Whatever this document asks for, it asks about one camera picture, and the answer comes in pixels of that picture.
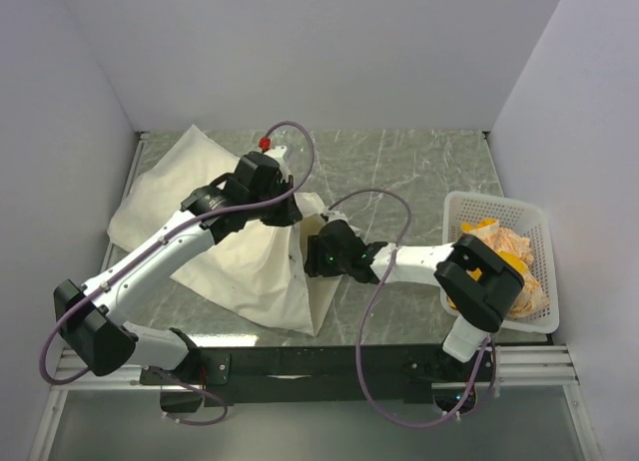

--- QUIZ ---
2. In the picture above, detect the cream satin pillowcase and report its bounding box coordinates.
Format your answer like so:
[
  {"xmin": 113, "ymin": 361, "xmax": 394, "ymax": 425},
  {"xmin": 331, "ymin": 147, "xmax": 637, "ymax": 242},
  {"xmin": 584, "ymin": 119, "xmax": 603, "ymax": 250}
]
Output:
[{"xmin": 107, "ymin": 127, "xmax": 339, "ymax": 336}]

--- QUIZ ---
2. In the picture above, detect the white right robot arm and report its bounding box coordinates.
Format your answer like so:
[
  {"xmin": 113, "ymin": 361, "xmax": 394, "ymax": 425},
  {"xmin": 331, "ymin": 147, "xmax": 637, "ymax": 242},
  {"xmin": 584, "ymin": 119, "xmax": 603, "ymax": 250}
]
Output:
[{"xmin": 305, "ymin": 220, "xmax": 525, "ymax": 380}]

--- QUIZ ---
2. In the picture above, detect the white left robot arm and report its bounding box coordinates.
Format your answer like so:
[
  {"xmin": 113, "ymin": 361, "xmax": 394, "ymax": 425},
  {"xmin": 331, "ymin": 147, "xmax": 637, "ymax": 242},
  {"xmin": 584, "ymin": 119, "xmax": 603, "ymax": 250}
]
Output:
[{"xmin": 53, "ymin": 146, "xmax": 302, "ymax": 383}]

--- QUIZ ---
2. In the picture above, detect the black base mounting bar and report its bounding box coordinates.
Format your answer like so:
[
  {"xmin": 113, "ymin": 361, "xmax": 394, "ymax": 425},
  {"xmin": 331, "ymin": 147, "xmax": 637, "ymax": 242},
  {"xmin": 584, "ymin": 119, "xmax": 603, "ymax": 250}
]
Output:
[{"xmin": 139, "ymin": 345, "xmax": 500, "ymax": 412}]

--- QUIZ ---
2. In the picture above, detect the white plastic basket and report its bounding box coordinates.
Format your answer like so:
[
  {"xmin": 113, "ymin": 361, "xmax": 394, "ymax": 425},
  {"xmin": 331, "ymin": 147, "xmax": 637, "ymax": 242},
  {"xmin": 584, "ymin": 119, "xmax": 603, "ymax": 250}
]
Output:
[{"xmin": 442, "ymin": 192, "xmax": 559, "ymax": 334}]

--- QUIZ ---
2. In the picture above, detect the orange patterned cloth in basket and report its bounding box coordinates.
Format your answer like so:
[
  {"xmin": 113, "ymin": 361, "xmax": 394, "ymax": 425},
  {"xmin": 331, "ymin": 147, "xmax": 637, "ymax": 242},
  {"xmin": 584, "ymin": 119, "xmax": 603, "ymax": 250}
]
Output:
[{"xmin": 471, "ymin": 219, "xmax": 550, "ymax": 322}]

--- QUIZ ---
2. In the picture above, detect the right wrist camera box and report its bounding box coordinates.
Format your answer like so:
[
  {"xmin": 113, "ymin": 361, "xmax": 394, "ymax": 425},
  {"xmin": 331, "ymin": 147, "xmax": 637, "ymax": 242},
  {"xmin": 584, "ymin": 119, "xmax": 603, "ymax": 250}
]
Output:
[{"xmin": 320, "ymin": 209, "xmax": 348, "ymax": 224}]

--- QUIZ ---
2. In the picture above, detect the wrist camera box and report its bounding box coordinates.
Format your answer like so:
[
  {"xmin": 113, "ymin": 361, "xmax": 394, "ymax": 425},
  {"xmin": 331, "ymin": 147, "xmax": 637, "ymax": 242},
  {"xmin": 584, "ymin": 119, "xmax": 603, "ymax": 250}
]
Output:
[
  {"xmin": 320, "ymin": 209, "xmax": 348, "ymax": 224},
  {"xmin": 258, "ymin": 137, "xmax": 289, "ymax": 164}
]

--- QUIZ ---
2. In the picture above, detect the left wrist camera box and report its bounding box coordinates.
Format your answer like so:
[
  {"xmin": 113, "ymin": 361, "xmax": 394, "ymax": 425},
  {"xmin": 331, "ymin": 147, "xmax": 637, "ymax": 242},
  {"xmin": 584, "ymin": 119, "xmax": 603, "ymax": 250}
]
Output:
[{"xmin": 258, "ymin": 137, "xmax": 289, "ymax": 164}]

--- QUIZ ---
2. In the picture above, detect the aluminium frame rail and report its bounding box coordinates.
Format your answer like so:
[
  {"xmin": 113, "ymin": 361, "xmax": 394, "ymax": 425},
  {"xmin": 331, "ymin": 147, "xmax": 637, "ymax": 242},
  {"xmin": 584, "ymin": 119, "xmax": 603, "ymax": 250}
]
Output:
[{"xmin": 52, "ymin": 131, "xmax": 151, "ymax": 390}]

